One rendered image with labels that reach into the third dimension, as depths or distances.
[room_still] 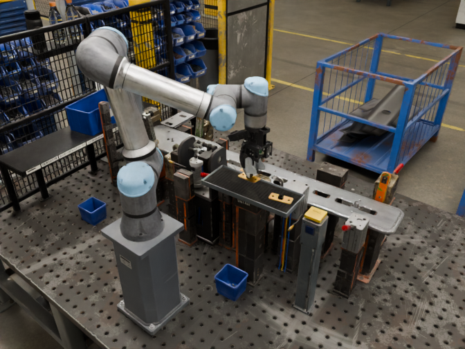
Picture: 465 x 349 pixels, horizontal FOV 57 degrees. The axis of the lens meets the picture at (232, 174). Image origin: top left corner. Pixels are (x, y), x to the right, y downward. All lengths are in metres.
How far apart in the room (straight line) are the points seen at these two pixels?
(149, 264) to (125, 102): 0.55
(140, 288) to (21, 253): 0.79
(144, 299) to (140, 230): 0.28
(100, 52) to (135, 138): 0.34
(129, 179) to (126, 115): 0.20
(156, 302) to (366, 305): 0.82
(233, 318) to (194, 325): 0.15
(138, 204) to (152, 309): 0.45
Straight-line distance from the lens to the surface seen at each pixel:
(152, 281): 1.58
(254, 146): 1.44
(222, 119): 1.24
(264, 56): 5.50
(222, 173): 1.69
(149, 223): 1.47
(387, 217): 1.83
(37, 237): 2.29
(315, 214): 1.51
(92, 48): 1.28
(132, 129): 1.46
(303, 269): 1.65
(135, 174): 1.41
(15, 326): 2.90
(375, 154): 4.03
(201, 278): 1.90
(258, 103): 1.38
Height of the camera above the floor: 2.07
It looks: 33 degrees down
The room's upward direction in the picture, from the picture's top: straight up
